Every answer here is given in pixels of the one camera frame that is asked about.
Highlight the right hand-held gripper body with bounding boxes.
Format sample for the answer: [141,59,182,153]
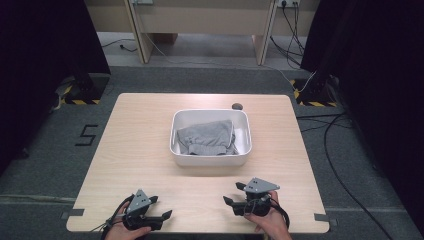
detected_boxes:
[233,177,281,217]

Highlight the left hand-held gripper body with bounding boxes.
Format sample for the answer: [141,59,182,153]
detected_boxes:
[122,188,165,232]

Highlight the white plastic storage bin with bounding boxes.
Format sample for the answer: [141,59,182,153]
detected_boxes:
[169,108,253,168]

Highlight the grey shorts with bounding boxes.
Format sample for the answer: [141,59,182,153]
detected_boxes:
[176,119,240,157]

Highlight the person's left hand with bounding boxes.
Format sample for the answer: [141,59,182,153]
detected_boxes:
[103,201,152,240]

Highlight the person's right hand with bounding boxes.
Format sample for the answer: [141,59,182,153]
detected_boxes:
[244,190,293,240]

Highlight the grey tape strip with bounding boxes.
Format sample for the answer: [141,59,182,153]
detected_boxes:
[313,213,338,228]
[60,208,85,220]

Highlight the stand base with striped tape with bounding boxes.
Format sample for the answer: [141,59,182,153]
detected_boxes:
[54,73,111,106]
[289,74,339,108]

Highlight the dark curtain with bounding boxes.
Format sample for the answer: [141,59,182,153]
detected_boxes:
[299,0,424,231]
[0,0,112,174]

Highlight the beige wooden desk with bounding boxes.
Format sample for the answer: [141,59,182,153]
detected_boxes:
[83,0,321,66]

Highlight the left hand-held gripper cable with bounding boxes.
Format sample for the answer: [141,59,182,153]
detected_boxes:
[89,194,136,240]

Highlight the hand-held gripper cable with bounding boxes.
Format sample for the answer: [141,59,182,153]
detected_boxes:
[244,194,291,229]
[89,194,136,240]

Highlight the right hand-held gripper cable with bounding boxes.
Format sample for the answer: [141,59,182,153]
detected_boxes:
[244,194,291,229]

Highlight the long black floor cable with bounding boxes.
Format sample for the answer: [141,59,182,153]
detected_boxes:
[323,112,394,240]

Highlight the short black floor cable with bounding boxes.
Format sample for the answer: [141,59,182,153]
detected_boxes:
[295,113,348,120]

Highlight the bundle of black cables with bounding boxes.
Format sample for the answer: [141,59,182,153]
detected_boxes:
[269,3,306,69]

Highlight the black cable with plug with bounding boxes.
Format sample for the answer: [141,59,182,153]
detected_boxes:
[100,38,138,53]

